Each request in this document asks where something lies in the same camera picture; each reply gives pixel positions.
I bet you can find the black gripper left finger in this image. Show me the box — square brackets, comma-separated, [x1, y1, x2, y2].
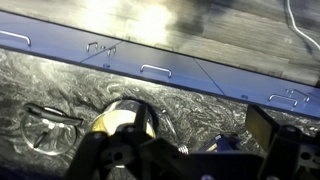
[64, 103, 158, 180]

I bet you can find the glass lid black handle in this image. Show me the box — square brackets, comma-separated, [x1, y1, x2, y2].
[19, 102, 84, 156]

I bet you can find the silver cabinet handle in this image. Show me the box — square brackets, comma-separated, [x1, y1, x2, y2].
[0, 29, 32, 47]
[285, 88, 311, 103]
[106, 46, 118, 58]
[267, 93, 299, 108]
[139, 64, 173, 79]
[85, 41, 100, 53]

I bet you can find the blue-grey base cabinet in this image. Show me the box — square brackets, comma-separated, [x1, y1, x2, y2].
[0, 9, 320, 120]

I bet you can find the blue yellow pasta box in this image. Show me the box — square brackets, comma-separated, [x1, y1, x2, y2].
[196, 133, 241, 154]

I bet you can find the steel pot with pasta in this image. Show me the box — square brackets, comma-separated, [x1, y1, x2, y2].
[89, 99, 157, 139]

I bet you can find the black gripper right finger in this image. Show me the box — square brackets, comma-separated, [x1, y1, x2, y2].
[245, 104, 320, 180]

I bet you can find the thin white cable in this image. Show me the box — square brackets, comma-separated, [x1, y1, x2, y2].
[284, 0, 320, 52]

